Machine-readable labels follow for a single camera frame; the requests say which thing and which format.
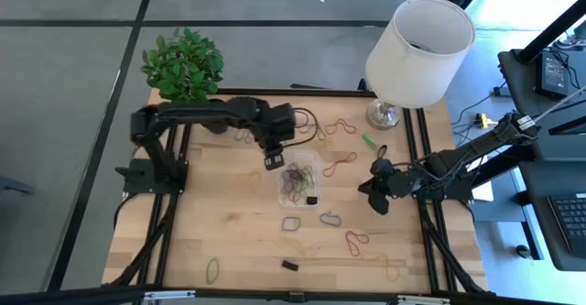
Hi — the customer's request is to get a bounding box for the long yellow rubber band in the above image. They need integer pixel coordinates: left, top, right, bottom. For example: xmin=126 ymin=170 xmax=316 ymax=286
xmin=364 ymin=251 xmax=402 ymax=283
xmin=274 ymin=235 xmax=324 ymax=258

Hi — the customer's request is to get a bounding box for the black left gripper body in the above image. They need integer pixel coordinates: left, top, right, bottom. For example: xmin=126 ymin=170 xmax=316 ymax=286
xmin=250 ymin=103 xmax=298 ymax=156

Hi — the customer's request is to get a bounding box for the silver lamp base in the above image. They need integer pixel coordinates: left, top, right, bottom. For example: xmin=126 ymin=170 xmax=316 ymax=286
xmin=365 ymin=98 xmax=402 ymax=131

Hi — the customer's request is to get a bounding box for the black keyboard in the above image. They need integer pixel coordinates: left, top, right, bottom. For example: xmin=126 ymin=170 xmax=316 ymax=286
xmin=547 ymin=193 xmax=586 ymax=258

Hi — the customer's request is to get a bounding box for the long red rubber band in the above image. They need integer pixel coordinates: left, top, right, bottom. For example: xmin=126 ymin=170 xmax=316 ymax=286
xmin=322 ymin=151 xmax=358 ymax=179

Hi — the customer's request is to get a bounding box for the yellow plug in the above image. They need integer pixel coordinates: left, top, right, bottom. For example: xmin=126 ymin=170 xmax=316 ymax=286
xmin=473 ymin=113 xmax=498 ymax=130

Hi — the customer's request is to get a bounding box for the white lamp shade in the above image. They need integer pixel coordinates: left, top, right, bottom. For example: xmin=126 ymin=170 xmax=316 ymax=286
xmin=364 ymin=0 xmax=477 ymax=110

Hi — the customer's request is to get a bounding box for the clear plastic bin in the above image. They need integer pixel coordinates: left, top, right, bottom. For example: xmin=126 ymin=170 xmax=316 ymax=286
xmin=277 ymin=147 xmax=322 ymax=209

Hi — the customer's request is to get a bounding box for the black desk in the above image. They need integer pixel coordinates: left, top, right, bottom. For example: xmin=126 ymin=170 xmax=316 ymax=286
xmin=518 ymin=159 xmax=586 ymax=273
xmin=497 ymin=47 xmax=586 ymax=124

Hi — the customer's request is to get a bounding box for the black plant pot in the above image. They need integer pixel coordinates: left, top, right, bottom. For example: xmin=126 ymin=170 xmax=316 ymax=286
xmin=200 ymin=119 xmax=231 ymax=136

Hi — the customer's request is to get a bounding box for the black frame rail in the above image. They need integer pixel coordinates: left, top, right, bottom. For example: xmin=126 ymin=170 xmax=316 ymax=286
xmin=119 ymin=122 xmax=194 ymax=289
xmin=208 ymin=86 xmax=379 ymax=99
xmin=0 ymin=284 xmax=586 ymax=305
xmin=400 ymin=106 xmax=487 ymax=295

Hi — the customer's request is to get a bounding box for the black electronic device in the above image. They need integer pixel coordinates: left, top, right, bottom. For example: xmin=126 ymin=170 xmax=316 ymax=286
xmin=535 ymin=49 xmax=577 ymax=99

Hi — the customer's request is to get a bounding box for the artificial green plant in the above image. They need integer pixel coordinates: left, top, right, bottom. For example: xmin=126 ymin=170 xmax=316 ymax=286
xmin=139 ymin=26 xmax=225 ymax=104

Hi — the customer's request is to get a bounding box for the black pole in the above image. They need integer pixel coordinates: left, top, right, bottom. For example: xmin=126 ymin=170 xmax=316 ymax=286
xmin=513 ymin=0 xmax=586 ymax=66

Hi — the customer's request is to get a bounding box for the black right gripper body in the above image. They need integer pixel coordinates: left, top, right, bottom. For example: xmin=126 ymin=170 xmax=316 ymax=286
xmin=383 ymin=167 xmax=425 ymax=200

